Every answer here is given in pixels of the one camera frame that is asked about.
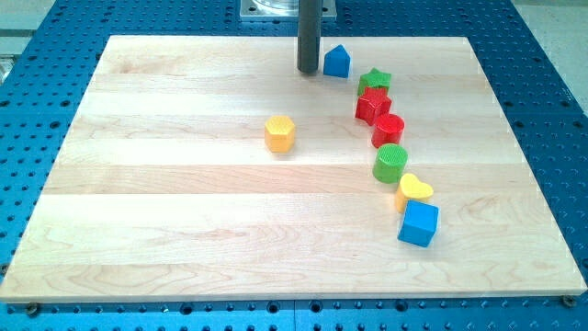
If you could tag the blue triangle block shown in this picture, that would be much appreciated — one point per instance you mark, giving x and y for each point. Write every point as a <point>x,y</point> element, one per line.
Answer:
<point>337,62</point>

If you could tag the red star block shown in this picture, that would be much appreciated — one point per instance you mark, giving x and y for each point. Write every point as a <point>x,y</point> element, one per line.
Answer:
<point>372,104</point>

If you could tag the green star block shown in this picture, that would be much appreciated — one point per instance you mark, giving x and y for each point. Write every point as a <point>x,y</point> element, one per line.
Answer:
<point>374,79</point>

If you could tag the yellow hexagon block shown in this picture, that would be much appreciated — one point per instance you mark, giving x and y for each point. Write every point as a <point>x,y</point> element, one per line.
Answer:
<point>279,134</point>

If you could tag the green cylinder block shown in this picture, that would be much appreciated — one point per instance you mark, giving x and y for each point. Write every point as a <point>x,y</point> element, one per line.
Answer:
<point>390,162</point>

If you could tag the red cylinder block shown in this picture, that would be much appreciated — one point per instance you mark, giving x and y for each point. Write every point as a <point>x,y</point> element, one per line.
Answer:
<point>388,128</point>

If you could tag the yellow heart block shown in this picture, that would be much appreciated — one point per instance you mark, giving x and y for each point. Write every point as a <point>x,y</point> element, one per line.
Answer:
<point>410,187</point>

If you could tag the light wooden board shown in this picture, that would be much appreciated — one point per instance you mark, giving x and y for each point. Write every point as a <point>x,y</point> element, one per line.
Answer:
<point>164,189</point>

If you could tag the blue cube block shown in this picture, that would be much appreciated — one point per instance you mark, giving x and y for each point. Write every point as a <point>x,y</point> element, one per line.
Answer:
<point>419,223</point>

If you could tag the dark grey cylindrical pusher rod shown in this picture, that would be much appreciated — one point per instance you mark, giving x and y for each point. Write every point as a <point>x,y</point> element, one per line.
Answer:
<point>309,35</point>

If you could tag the left board stop screw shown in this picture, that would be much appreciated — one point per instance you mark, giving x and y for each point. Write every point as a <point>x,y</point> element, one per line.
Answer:
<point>32,309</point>

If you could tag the board stop screw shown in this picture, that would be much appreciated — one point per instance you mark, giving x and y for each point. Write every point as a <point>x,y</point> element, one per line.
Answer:
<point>568,301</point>
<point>32,309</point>

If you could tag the right board stop screw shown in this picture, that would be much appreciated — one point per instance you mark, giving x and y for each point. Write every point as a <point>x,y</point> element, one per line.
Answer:
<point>568,301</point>

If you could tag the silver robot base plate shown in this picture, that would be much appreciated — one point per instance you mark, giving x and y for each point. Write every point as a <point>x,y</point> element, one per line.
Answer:
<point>264,10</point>

